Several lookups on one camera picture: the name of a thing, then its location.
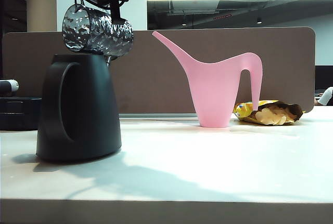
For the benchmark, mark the person in white shirt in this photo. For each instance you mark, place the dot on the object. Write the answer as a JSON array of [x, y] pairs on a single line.
[[328, 96]]

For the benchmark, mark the beige round column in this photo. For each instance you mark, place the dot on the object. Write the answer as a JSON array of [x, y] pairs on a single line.
[[41, 11]]

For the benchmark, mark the brown desk divider panel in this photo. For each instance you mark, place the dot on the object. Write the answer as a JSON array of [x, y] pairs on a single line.
[[156, 78]]

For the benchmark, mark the textured clear glass mug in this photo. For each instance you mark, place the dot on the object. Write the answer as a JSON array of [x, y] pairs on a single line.
[[96, 31]]

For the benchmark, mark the black and white cylinder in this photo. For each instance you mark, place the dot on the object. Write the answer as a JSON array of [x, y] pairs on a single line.
[[7, 86]]

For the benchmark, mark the black plastic watering can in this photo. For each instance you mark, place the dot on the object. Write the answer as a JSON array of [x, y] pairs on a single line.
[[91, 109]]

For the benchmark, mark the black mesh desk holder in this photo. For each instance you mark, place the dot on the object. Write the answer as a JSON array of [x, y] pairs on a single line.
[[18, 115]]

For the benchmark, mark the pink plastic watering can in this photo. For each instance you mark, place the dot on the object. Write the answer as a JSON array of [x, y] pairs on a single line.
[[213, 86]]

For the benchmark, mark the yellow potato chips bag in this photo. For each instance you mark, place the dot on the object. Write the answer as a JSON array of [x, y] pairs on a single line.
[[273, 116]]

